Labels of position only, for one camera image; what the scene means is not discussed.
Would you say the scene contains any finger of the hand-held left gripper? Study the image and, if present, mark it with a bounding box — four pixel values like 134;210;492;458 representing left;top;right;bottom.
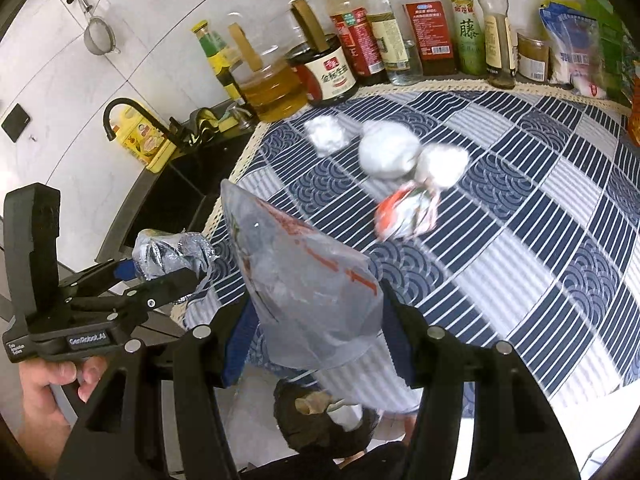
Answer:
75;267;199;319
59;257;140;292

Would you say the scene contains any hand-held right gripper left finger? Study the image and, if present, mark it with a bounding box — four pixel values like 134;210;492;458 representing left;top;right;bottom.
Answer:
55;305;262;480

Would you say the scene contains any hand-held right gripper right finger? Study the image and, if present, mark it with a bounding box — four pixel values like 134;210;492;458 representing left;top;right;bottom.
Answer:
380;287;576;480

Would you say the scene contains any silver foil bag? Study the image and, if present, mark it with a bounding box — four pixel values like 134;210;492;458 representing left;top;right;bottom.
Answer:
131;229;219;307

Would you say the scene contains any clear printed plastic bag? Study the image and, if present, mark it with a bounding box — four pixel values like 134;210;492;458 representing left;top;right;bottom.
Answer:
220;179;387;372

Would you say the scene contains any brown paper cup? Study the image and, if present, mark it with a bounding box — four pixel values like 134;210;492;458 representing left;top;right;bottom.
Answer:
295;394;331;416

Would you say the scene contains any black mesh trash bin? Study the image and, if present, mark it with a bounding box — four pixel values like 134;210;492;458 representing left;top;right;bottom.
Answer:
272;379;381;462

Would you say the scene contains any white tissue ball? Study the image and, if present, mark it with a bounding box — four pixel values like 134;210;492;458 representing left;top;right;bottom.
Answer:
304;116;349;157
415;144;469;192

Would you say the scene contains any person's left hand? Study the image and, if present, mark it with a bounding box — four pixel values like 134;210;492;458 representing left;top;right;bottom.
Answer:
20;354;109;433

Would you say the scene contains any grey kitchen cabinet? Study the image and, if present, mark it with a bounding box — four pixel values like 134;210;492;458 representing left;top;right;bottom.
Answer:
50;260;281;480

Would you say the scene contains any black kitchen sink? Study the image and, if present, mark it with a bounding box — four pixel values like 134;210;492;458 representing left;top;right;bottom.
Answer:
95;100;262;273

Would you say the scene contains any crumpled red white wrapper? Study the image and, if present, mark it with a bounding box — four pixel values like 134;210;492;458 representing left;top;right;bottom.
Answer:
375;182;439;242

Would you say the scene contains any yellow dish soap bottle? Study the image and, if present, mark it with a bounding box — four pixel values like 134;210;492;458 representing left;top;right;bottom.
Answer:
111;110;177;175

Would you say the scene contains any blue white patterned tablecloth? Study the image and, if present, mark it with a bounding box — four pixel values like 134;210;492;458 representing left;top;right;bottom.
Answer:
170;82;640;421

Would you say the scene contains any black curved faucet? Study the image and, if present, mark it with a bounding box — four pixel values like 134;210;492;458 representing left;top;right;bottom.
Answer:
102;97;201;157

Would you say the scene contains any black yellow dishcloth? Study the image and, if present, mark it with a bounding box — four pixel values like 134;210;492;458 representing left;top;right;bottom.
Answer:
189;106;222;134

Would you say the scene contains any metal sink soap dispenser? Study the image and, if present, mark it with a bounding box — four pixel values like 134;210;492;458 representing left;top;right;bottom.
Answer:
231;100;257;129

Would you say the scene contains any metal mesh strainer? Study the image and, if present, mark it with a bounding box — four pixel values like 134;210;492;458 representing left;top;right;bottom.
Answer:
75;0;122;57

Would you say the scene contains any large clear oil jug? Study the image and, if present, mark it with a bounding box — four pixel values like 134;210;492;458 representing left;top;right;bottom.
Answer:
222;7;309;124

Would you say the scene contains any green label dark sauce bottle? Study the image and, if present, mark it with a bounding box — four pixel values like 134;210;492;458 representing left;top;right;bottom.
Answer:
192;20;244;104

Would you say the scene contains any dark soy sauce jug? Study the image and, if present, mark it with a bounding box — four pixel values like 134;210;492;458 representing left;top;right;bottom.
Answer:
262;0;360;107

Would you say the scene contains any yellow cap clear vinegar bottle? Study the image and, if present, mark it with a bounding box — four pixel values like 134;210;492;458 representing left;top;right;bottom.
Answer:
352;0;427;87

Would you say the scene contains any clear bottle large red label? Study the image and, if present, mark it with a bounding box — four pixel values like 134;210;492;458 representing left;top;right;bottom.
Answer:
397;0;459;77

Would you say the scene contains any black cap red label bottle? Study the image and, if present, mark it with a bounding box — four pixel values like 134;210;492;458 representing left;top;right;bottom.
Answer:
314;0;387;87

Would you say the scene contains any small seasoning jar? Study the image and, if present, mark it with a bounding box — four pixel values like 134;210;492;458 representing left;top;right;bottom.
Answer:
516;32;551;84

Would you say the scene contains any green label oil bottle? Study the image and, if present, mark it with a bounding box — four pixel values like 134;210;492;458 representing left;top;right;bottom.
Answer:
441;0;487;77

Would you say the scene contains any slim tan cap bottle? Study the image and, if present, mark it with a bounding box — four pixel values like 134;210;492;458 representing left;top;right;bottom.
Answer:
474;0;519;90

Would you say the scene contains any white plastic seasoning packet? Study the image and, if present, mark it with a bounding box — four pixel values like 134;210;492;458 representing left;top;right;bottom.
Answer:
539;2;614;102

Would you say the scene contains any green plastic packet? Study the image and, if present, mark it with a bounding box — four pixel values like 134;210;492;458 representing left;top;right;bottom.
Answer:
582;0;640;107

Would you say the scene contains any black square wall plate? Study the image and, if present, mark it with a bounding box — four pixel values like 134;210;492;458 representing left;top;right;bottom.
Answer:
1;103;32;142

